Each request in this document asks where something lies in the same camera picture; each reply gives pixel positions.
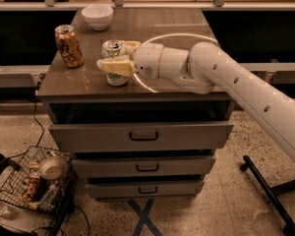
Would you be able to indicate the grey drawer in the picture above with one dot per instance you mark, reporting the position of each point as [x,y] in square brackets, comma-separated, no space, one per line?
[77,138]
[144,189]
[143,167]

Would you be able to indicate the black wire basket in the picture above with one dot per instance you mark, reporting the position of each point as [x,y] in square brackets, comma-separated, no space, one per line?
[53,192]

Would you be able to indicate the bottom grey drawer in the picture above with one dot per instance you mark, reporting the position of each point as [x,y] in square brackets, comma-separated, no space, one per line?
[144,189]

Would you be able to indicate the white ceramic bowl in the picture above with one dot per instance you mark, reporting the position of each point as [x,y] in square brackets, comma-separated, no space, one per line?
[98,16]

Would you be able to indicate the middle grey drawer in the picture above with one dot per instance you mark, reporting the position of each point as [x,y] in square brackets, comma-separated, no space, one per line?
[143,167]

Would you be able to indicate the top grey drawer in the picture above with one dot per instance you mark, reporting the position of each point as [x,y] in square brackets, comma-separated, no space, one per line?
[77,138]

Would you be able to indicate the snack bag in basket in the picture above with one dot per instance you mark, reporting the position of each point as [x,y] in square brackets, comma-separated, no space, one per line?
[32,192]

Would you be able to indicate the black chair base leg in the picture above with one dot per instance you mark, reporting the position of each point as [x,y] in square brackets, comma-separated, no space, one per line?
[273,193]

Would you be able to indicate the gold brown soda can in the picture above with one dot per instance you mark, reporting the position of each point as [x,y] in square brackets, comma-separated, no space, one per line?
[68,46]

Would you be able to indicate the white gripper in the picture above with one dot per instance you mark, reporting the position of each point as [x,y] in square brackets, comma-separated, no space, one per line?
[147,60]

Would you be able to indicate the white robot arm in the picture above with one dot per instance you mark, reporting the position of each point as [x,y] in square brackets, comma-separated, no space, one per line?
[204,67]

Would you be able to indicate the grey drawer cabinet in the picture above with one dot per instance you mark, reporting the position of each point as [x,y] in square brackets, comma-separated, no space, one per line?
[83,96]

